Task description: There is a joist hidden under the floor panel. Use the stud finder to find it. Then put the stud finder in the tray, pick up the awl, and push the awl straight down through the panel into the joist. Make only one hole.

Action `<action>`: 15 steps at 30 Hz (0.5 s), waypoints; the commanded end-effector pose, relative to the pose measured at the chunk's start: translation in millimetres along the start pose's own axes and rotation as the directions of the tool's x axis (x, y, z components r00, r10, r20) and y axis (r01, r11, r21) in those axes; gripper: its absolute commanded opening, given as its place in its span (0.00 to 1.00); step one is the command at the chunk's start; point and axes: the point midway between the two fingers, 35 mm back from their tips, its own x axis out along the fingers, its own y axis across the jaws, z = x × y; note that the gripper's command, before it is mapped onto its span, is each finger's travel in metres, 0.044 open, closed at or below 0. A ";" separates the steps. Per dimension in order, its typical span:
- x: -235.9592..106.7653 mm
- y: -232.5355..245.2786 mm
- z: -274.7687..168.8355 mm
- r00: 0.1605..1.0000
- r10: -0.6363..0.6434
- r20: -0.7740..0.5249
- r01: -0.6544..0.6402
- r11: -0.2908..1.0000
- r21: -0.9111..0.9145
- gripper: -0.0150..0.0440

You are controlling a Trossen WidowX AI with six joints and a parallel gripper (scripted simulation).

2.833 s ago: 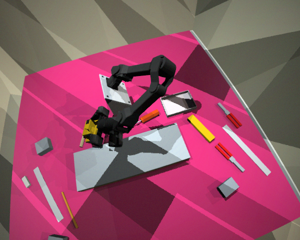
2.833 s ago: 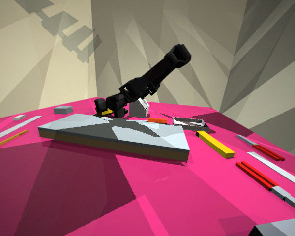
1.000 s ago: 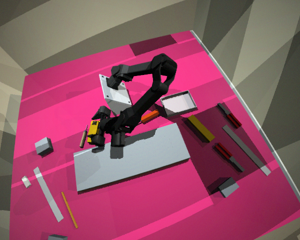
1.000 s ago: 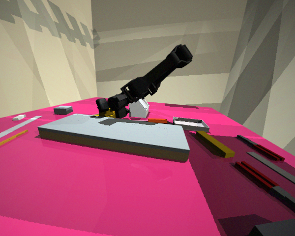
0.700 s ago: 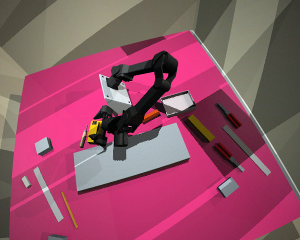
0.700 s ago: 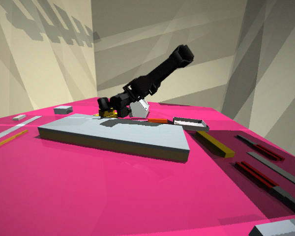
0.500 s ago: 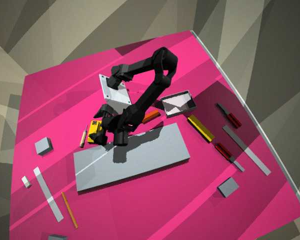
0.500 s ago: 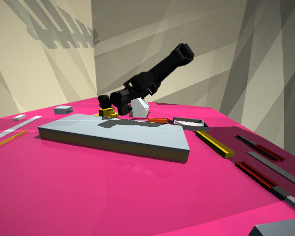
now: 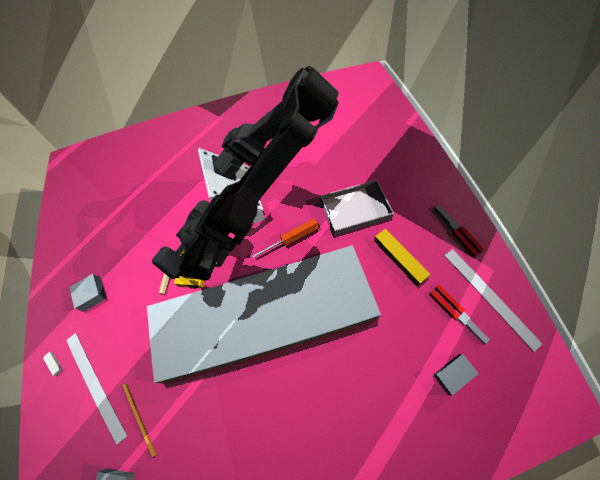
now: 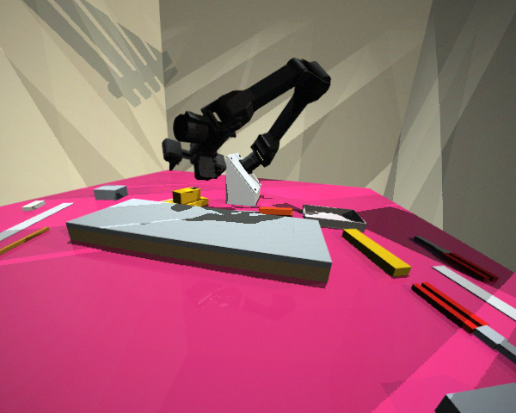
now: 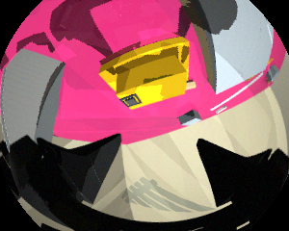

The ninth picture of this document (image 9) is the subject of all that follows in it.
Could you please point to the yellow thin rod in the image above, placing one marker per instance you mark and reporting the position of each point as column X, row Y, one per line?
column 139, row 420

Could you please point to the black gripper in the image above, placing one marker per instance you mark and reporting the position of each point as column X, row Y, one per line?
column 167, row 260

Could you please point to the white panel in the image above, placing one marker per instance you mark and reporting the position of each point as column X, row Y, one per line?
column 259, row 314

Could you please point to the long grey flat bar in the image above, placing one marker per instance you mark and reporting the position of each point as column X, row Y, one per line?
column 503, row 310
column 105, row 408

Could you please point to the yellow rectangular bar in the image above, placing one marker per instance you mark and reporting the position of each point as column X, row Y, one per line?
column 401, row 256

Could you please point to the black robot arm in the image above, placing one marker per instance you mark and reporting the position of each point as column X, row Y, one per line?
column 308, row 98

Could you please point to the orange-handled awl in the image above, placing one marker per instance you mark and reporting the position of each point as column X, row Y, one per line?
column 294, row 234

